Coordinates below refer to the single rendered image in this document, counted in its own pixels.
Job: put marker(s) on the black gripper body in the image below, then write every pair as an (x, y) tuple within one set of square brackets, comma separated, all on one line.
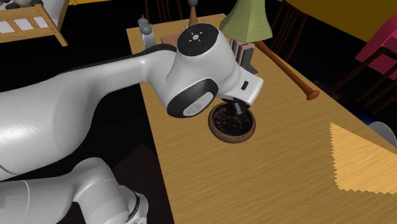
[(238, 108)]

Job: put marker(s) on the row of upright books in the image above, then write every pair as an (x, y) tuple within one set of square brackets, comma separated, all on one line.
[(245, 54)]

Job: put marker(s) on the brown bowl with dark inside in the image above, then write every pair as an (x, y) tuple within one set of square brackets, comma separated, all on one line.
[(231, 138)]

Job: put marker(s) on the lamp with green shade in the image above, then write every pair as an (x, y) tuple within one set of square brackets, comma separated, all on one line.
[(248, 21)]

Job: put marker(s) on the dark wooden chair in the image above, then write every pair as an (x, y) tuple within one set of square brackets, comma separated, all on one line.
[(162, 11), (290, 28), (369, 80)]

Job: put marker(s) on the white round chair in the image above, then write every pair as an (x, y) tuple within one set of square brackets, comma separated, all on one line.
[(386, 131)]

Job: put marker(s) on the grey and white figure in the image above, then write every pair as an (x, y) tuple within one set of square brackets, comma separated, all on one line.
[(148, 35)]

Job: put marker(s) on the wooden cone with grey ball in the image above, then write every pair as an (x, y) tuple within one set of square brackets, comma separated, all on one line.
[(193, 17)]

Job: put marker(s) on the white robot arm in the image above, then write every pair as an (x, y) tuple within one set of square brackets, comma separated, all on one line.
[(93, 102)]

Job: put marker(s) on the wooden table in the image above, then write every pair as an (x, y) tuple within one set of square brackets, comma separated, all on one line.
[(248, 186)]

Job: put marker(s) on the dark robot stand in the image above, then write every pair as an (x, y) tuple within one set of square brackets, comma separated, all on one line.
[(145, 183)]

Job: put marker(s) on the pink flat box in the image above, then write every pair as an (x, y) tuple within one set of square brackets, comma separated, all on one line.
[(169, 39)]

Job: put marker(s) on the wooden bed frame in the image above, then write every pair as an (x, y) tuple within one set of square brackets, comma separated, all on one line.
[(31, 24)]

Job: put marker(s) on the pink furniture piece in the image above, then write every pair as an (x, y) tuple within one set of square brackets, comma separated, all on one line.
[(381, 46)]

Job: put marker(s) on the brown wooden baseball bat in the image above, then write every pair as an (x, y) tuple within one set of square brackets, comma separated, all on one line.
[(288, 74)]

